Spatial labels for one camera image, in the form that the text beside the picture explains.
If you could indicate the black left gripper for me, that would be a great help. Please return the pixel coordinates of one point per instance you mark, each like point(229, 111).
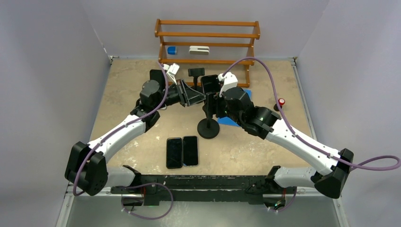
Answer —
point(186, 95)

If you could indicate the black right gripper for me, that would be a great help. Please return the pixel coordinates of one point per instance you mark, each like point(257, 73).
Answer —
point(213, 100)

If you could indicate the black round-base phone stand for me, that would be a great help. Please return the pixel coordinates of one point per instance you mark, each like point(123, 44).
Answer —
point(195, 73)

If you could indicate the black phone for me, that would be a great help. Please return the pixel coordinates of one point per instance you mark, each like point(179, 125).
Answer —
point(210, 83)
point(158, 76)
point(190, 151)

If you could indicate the black smartphone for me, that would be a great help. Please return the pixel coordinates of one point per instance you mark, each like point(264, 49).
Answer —
point(174, 153)

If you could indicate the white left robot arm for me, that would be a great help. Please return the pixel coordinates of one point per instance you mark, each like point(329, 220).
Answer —
point(86, 167)

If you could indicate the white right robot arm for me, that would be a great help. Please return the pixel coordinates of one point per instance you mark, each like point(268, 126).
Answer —
point(327, 173)

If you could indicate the black phone on white stand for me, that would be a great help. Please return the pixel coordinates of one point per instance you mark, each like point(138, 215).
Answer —
point(158, 76)

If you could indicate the blue rectangular mat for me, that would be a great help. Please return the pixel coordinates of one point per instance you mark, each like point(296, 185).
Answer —
point(227, 120)

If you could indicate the white rectangular device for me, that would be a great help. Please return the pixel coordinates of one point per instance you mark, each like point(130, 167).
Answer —
point(199, 50)

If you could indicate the blue small box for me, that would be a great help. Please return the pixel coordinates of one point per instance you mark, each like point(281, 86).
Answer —
point(172, 50)

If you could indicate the orange wooden shelf rack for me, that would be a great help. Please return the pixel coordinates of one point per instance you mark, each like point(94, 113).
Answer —
point(165, 58)

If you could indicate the red capped black bottle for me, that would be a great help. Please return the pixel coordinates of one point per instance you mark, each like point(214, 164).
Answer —
point(281, 102)

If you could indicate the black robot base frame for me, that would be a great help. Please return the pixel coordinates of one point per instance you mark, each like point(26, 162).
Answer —
point(252, 189)

